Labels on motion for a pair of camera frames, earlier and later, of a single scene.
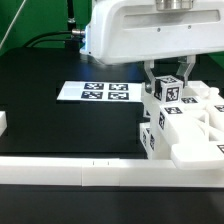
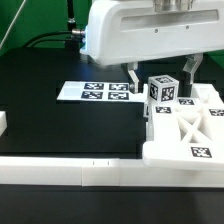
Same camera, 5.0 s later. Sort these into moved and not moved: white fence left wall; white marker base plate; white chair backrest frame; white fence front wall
Moved: white chair backrest frame
Not moved: white fence left wall; white marker base plate; white fence front wall
